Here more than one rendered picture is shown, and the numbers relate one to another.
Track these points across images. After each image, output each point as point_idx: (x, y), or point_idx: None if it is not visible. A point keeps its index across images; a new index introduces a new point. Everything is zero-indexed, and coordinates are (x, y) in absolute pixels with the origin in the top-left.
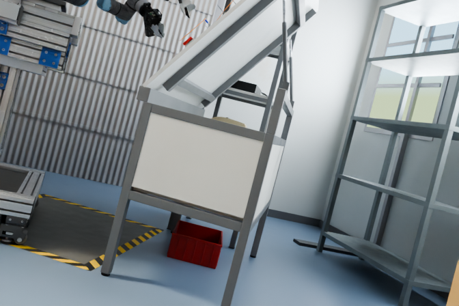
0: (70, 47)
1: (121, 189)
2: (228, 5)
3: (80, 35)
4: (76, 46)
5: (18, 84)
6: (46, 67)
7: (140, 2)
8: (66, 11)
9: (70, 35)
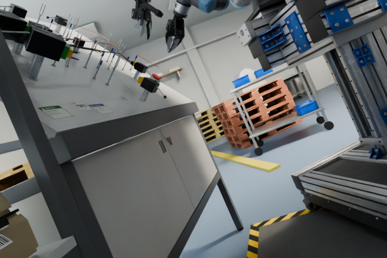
0: (297, 7)
1: (219, 170)
2: (113, 44)
3: None
4: None
5: (342, 64)
6: (302, 52)
7: (184, 6)
8: (257, 9)
9: (248, 46)
